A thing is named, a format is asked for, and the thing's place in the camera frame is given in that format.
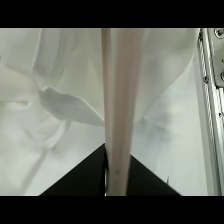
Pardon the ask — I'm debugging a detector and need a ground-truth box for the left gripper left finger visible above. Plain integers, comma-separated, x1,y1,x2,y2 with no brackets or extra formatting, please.
39,143,108,197

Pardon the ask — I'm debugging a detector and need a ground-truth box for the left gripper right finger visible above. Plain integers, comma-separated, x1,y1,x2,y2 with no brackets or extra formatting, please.
125,154,182,197

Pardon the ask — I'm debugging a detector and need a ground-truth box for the white shirt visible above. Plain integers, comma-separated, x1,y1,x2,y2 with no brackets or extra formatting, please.
0,27,200,197

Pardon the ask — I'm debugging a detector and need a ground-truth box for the silver frame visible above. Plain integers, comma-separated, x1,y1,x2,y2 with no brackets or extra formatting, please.
196,27,224,197

